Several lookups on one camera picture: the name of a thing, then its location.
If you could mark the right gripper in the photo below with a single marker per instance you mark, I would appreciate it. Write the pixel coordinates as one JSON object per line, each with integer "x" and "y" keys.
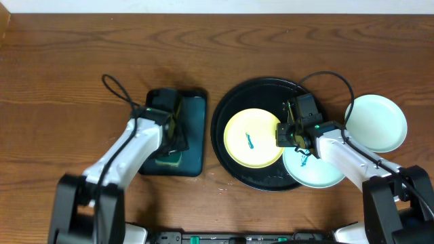
{"x": 282, "y": 140}

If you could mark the light green plate front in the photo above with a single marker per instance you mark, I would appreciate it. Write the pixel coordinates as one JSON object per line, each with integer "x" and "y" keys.
{"x": 377, "y": 123}

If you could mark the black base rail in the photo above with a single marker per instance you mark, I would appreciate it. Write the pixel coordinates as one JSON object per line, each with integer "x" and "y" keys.
{"x": 237, "y": 238}

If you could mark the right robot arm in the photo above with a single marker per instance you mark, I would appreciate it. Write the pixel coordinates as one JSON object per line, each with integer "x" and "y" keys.
{"x": 397, "y": 201}

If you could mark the yellow plate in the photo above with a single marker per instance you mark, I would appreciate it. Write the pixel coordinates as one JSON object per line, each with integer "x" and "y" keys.
{"x": 249, "y": 138}

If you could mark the light green plate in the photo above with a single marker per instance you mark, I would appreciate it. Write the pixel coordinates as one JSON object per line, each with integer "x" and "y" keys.
{"x": 377, "y": 123}
{"x": 310, "y": 171}

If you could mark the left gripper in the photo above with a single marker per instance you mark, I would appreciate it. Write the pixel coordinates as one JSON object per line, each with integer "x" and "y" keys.
{"x": 177, "y": 139}

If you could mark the green yellow sponge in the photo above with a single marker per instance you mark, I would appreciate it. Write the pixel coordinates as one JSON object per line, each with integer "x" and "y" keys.
{"x": 172, "y": 160}

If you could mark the black round tray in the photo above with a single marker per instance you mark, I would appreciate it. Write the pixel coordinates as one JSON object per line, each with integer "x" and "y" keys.
{"x": 266, "y": 93}

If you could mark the black rectangular water tray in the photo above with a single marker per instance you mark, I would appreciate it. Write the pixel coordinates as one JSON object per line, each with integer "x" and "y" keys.
{"x": 193, "y": 116}

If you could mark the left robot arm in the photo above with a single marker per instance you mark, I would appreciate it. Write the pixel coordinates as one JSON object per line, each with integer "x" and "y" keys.
{"x": 90, "y": 208}

